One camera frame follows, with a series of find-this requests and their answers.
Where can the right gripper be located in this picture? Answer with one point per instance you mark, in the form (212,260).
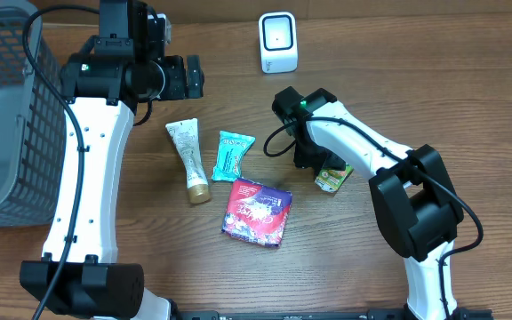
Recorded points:
(307,161)

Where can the grey plastic shopping basket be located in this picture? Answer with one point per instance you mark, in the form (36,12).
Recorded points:
(32,123)

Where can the white tube gold cap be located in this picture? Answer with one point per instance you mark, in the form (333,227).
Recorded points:
(185,137)

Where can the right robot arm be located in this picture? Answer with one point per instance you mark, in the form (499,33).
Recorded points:
(412,193)

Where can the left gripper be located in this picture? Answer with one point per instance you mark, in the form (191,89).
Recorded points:
(182,88)

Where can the red purple liner pack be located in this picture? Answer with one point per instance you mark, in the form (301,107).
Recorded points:
(256,214)

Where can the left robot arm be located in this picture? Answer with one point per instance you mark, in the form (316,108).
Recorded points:
(125,64)

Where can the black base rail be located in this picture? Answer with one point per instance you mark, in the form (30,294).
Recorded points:
(372,314)

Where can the white barcode scanner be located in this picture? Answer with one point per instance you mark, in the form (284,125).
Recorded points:
(278,43)

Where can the teal tissue pack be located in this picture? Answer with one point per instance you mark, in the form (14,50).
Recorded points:
(231,150)

